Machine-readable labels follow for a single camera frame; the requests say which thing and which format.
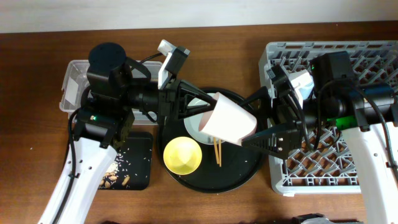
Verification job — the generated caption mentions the grey dishwasher rack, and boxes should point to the grey dishwasher rack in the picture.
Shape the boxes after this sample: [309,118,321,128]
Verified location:
[259,40,397,197]

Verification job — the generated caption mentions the yellow bowl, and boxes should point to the yellow bowl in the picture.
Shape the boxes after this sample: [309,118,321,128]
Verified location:
[163,137,202,175]

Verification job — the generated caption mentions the wooden chopstick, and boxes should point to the wooden chopstick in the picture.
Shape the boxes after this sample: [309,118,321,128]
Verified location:
[213,138,220,165]
[218,139,222,167]

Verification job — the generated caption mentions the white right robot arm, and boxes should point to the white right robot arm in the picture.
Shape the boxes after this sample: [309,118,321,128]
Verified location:
[241,51,397,223]

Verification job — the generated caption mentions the nut and rice food scraps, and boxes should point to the nut and rice food scraps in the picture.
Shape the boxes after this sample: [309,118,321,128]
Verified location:
[98,146,150,189]

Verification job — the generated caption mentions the pink plastic cup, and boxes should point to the pink plastic cup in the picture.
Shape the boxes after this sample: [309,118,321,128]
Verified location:
[198,92,257,146]

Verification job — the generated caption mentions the black rectangular tray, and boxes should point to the black rectangular tray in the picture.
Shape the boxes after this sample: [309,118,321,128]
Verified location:
[98,132,153,190]

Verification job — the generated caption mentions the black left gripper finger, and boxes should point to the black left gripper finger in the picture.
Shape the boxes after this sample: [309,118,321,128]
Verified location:
[182,80,217,108]
[177,104,215,119]

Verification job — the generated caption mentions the light grey round plate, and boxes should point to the light grey round plate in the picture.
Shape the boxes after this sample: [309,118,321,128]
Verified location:
[183,98,214,145]

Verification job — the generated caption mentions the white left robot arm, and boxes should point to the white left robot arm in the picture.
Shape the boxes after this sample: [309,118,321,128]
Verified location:
[40,40,216,223]

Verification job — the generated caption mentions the clear plastic waste bin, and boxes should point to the clear plastic waste bin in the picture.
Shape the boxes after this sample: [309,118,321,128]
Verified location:
[59,60,162,125]

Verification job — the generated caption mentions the light blue plastic cup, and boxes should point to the light blue plastic cup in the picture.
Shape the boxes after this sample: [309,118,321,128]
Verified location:
[299,73,314,100]

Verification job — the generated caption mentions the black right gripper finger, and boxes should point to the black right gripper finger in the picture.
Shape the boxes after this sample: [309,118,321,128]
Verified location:
[238,86,272,124]
[241,123,303,159]

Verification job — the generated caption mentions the round black tray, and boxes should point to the round black tray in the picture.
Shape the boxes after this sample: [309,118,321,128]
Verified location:
[157,87,266,194]

